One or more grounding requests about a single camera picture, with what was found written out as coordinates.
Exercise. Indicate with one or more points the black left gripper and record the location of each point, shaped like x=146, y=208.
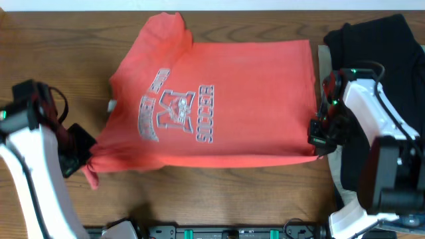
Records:
x=77, y=150

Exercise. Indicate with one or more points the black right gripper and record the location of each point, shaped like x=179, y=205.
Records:
x=319, y=133

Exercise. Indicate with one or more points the red printed t-shirt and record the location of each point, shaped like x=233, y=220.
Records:
x=209, y=105

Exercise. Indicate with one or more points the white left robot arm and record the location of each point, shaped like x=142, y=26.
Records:
x=40, y=154

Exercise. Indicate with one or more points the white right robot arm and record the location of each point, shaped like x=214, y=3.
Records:
x=392, y=180

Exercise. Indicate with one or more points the black garment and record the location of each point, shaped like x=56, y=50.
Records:
x=390, y=42

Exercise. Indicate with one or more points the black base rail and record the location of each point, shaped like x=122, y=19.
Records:
x=295, y=230

